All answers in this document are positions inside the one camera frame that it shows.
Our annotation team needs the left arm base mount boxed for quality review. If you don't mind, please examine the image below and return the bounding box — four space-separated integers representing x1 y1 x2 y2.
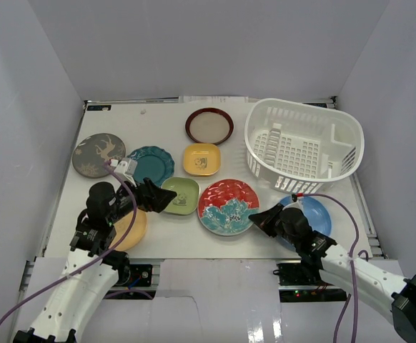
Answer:
104 264 156 300

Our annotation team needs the red plate with teal flower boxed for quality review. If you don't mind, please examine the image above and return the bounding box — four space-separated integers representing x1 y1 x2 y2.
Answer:
197 179 259 237

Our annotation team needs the white plastic dish bin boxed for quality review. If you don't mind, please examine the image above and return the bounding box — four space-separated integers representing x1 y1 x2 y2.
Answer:
244 99 365 194

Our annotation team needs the green square panda dish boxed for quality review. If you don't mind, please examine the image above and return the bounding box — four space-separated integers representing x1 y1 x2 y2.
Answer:
162 177 200 216

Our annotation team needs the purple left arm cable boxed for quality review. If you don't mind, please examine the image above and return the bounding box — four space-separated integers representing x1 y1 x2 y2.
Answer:
0 162 155 343

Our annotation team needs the yellow round plate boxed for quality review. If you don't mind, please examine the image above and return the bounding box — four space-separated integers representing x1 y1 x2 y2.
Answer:
110 209 147 252

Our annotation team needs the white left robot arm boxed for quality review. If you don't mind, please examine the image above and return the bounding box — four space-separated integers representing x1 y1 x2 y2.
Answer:
14 178 177 342

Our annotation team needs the yellow square panda dish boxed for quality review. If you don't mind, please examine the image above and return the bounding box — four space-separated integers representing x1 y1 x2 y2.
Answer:
183 143 221 177

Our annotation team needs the grey plate with deer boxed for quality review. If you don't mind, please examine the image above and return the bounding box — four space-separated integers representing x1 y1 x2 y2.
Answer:
71 133 126 179

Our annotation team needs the dark red rimmed round plate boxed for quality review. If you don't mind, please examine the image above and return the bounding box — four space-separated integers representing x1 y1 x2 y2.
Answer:
184 107 234 145

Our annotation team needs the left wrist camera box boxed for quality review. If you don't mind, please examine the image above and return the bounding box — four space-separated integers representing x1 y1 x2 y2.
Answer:
104 158 137 179

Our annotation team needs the teal scalloped plate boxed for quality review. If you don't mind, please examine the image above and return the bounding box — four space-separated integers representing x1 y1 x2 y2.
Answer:
128 146 174 187

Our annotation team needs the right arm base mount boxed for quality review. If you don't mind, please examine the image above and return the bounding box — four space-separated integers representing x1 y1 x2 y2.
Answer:
273 262 347 303

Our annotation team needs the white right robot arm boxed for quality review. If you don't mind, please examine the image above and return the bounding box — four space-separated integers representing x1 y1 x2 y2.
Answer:
249 204 416 342

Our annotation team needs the light blue round plate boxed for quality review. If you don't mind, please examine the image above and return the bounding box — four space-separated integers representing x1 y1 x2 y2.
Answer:
277 194 333 251

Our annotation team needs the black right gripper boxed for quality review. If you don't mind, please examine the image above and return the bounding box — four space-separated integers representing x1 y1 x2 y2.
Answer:
249 203 299 248

